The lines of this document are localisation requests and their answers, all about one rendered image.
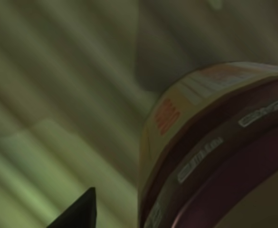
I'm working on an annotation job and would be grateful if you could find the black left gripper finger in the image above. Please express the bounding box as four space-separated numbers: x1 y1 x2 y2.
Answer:
46 187 98 228

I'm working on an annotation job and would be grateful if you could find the yellow and maroon can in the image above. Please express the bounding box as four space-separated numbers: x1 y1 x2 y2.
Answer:
137 61 278 228

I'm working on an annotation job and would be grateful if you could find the green striped tablecloth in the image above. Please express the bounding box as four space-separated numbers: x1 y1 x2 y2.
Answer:
0 0 278 228

